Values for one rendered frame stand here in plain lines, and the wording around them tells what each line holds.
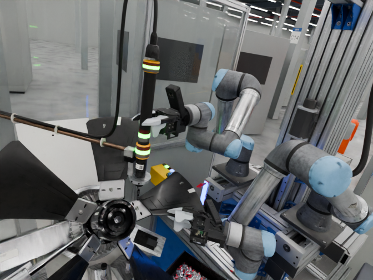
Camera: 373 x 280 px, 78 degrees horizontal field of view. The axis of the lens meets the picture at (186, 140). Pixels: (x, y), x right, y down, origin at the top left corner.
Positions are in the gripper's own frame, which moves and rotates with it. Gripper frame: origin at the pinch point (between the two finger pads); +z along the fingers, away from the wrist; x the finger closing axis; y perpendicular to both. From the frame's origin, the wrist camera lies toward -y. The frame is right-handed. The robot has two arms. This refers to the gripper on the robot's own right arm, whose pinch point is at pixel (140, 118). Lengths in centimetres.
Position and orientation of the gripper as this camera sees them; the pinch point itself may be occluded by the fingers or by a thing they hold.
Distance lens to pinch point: 67.3
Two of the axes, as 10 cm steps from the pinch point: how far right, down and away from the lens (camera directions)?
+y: -1.6, 9.1, 3.9
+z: -6.2, 2.1, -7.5
